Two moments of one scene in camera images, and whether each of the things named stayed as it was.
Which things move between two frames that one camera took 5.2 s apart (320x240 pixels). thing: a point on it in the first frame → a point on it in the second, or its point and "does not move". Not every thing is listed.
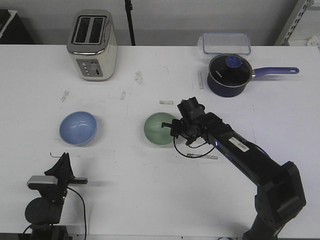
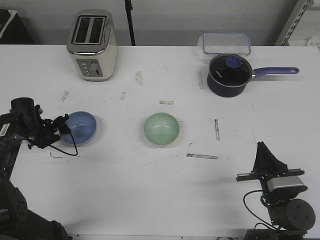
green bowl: (153, 130) does not move
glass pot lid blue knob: (230, 70) does not move
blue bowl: (78, 128) does not move
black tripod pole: (129, 8) does not move
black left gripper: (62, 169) → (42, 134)
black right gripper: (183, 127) → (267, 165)
